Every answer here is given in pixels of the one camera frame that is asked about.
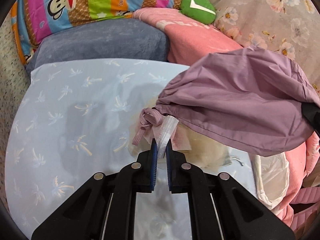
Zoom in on pink quilted jacket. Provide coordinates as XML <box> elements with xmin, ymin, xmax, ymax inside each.
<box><xmin>290</xmin><ymin>187</ymin><xmax>319</xmax><ymax>239</ymax></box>

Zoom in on colourful monkey cartoon pillow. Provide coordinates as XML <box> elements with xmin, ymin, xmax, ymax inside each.
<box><xmin>11</xmin><ymin>0</ymin><xmax>181</xmax><ymax>65</ymax></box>

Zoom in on white plastic trash bag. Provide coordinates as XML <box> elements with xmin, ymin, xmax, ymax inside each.
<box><xmin>250</xmin><ymin>152</ymin><xmax>290</xmax><ymax>211</ymax></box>

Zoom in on blue-grey plush pillow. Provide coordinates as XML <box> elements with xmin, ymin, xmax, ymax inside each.
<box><xmin>25</xmin><ymin>18</ymin><xmax>170</xmax><ymax>74</ymax></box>

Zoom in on grey drawstring pouch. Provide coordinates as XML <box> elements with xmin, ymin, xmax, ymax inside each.
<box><xmin>222</xmin><ymin>147</ymin><xmax>245</xmax><ymax>167</ymax></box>

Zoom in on green plush toy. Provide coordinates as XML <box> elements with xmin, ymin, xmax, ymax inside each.
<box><xmin>180</xmin><ymin>0</ymin><xmax>216</xmax><ymax>25</ymax></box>

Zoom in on light blue palm-print pillow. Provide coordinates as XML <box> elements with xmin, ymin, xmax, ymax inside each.
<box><xmin>5</xmin><ymin>59</ymin><xmax>186</xmax><ymax>237</ymax></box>

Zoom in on pink blanket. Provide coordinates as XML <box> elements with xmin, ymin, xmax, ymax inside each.
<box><xmin>133</xmin><ymin>8</ymin><xmax>319</xmax><ymax>226</ymax></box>

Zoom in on floral grey bedsheet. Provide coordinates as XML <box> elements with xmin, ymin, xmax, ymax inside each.
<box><xmin>210</xmin><ymin>0</ymin><xmax>319</xmax><ymax>92</ymax></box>

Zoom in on purple drawstring bag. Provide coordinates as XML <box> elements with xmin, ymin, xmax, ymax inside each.
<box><xmin>132</xmin><ymin>46</ymin><xmax>319</xmax><ymax>157</ymax></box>

